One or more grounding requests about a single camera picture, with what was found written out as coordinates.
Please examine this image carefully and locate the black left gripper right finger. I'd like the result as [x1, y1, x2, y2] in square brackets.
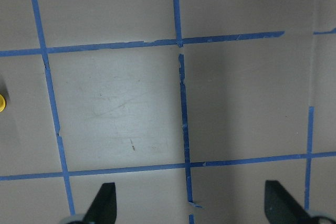
[264, 180, 319, 224]

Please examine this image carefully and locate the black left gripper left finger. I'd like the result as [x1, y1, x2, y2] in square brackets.
[83, 183, 117, 224]

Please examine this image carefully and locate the yellow push button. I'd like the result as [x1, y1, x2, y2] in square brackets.
[0, 94, 6, 112]

